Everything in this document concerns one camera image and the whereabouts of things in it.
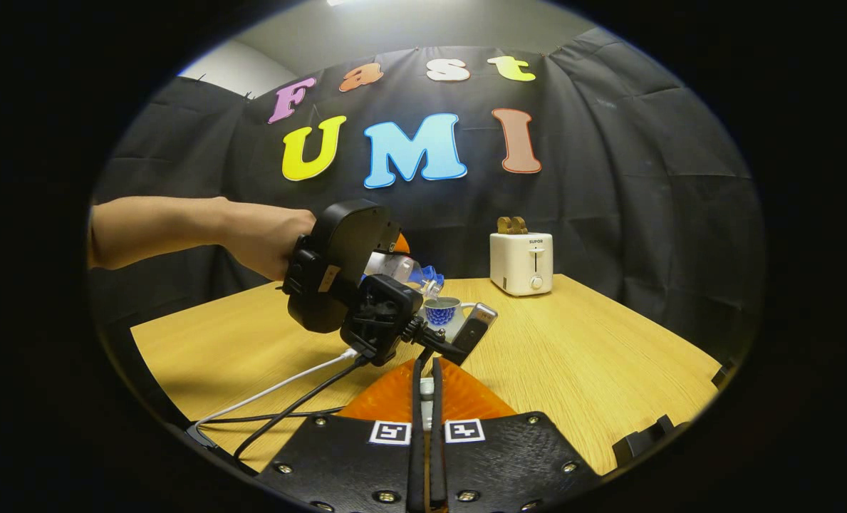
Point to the brown bread slice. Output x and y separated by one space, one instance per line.
521 226
505 226

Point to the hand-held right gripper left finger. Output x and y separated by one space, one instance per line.
414 470

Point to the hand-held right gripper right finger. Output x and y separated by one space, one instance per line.
437 470

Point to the black backdrop cloth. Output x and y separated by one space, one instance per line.
644 214

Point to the white toaster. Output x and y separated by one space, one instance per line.
519 263

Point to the white blue-patterned teacup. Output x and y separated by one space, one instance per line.
441 312

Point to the clear plastic water bottle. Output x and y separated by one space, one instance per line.
395 269

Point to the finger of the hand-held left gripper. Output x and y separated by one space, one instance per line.
401 245

